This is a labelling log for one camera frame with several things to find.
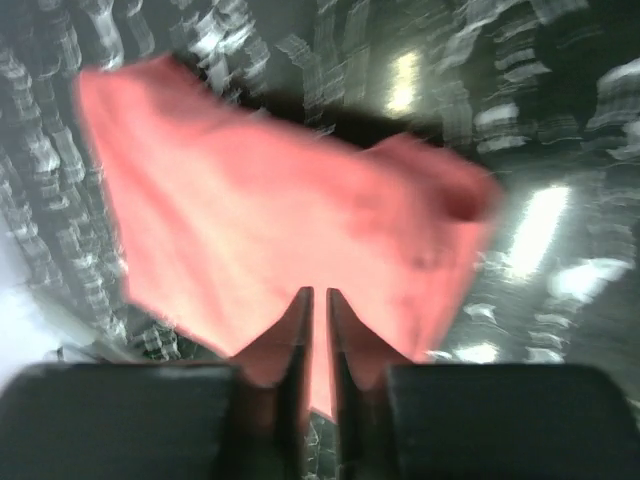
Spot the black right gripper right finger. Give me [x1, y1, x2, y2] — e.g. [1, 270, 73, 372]
[327, 289, 639, 479]

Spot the salmon pink t-shirt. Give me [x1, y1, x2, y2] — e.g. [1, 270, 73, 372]
[74, 56, 502, 415]

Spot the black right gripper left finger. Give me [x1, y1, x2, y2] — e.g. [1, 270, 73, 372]
[1, 287, 314, 479]

